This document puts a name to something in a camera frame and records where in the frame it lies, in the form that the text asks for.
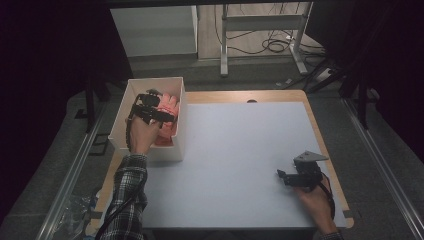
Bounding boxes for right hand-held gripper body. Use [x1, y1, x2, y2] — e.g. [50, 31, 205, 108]
[287, 150, 330, 193]

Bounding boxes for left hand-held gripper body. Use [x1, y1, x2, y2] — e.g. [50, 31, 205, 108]
[131, 88, 168, 126]

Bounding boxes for pink glove with grey palm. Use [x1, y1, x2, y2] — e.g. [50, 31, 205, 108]
[156, 93, 181, 118]

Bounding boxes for white box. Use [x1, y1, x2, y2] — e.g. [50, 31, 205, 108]
[108, 76, 188, 164]

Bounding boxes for person's left hand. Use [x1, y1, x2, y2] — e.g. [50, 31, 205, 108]
[126, 114, 162, 156]

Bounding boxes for person's right hand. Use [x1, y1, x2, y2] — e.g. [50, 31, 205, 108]
[294, 176, 337, 236]

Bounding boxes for light blue table mat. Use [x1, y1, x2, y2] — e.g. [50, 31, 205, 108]
[141, 101, 348, 231]

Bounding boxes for black stand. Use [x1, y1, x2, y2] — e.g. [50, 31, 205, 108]
[74, 77, 112, 134]
[339, 75, 382, 131]

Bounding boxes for white cabinet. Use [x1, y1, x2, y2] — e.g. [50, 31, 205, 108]
[109, 4, 199, 58]

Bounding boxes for white power strip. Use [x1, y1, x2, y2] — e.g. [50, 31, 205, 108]
[314, 67, 333, 83]

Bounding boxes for clear plastic bag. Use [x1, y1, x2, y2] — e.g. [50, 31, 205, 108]
[52, 194, 101, 240]

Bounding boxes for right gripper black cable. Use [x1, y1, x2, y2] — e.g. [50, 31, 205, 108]
[318, 172, 336, 220]

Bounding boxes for black floor bracket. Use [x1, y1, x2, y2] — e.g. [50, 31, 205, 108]
[88, 132, 111, 156]

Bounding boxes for metal floor rail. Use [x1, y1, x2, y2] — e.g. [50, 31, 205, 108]
[343, 98, 424, 240]
[35, 102, 108, 240]

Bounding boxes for black floor cables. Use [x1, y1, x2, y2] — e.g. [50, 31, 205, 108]
[214, 3, 326, 57]

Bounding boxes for white metal desk frame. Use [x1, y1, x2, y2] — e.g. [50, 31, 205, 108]
[219, 1, 315, 78]

